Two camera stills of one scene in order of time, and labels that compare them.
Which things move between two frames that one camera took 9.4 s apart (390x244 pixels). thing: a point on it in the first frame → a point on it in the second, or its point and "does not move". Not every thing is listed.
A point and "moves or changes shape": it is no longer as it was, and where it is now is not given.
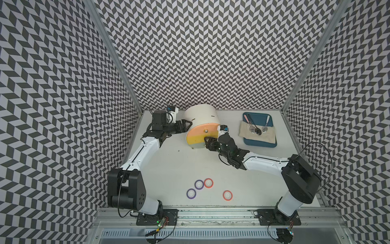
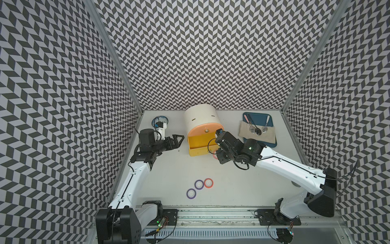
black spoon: (258, 130) does not move
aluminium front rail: (122, 218) does not move
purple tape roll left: (191, 193) does not move
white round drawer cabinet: (205, 119) moves or changes shape
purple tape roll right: (199, 184) does not move
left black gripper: (179, 125) → (168, 140)
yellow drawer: (196, 139) moves or changes shape
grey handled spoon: (264, 128) does not move
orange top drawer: (207, 128) does not move
